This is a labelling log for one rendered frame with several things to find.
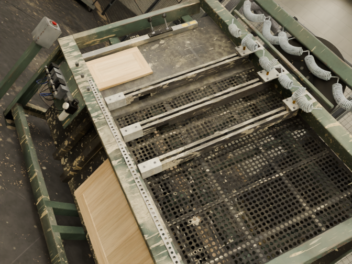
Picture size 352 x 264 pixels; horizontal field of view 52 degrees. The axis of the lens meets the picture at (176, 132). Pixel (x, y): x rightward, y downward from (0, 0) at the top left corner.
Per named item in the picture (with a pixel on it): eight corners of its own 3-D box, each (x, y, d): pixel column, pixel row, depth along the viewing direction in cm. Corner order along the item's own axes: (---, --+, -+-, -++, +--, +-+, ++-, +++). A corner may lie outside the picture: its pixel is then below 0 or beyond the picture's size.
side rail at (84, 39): (75, 45, 288) (72, 34, 279) (196, 9, 316) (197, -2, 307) (77, 50, 285) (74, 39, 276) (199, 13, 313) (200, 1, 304)
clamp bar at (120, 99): (105, 103, 241) (98, 77, 222) (254, 51, 271) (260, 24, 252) (110, 113, 235) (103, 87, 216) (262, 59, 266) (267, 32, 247)
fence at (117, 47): (82, 58, 269) (81, 54, 266) (195, 23, 294) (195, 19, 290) (84, 62, 267) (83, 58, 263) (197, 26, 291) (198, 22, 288)
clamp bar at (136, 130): (120, 133, 225) (114, 108, 206) (277, 75, 255) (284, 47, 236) (125, 145, 219) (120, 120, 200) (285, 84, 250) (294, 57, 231)
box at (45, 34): (30, 34, 264) (44, 15, 259) (44, 41, 273) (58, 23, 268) (33, 43, 257) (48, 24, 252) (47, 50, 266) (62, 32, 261)
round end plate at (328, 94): (224, 83, 310) (298, 13, 287) (228, 85, 315) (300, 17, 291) (279, 151, 266) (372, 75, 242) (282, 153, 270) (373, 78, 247)
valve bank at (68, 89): (30, 75, 260) (49, 51, 253) (46, 82, 271) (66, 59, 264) (46, 123, 232) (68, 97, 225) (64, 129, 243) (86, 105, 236)
